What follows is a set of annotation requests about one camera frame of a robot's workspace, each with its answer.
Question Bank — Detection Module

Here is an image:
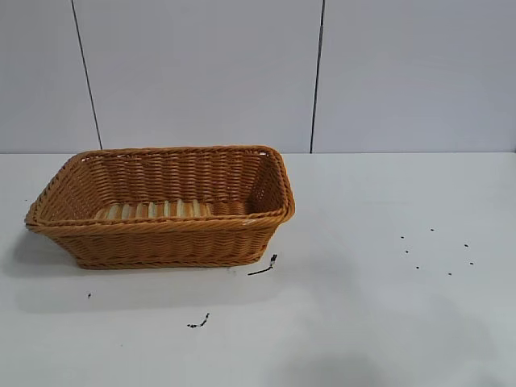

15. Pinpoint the small black wire scrap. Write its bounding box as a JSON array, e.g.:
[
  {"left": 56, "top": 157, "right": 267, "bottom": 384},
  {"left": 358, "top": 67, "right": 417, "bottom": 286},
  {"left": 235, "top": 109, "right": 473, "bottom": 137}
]
[{"left": 247, "top": 253, "right": 279, "bottom": 277}]

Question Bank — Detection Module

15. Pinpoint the long striped bread loaf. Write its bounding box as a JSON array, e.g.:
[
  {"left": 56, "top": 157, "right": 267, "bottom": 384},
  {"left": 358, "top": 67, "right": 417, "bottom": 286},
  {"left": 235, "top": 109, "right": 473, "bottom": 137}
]
[{"left": 94, "top": 198, "right": 214, "bottom": 223}]

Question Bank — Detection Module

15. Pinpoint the brown woven wicker basket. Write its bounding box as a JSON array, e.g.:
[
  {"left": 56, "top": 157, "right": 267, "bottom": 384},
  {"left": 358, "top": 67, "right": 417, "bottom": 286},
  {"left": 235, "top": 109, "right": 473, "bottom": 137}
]
[{"left": 24, "top": 144, "right": 298, "bottom": 270}]

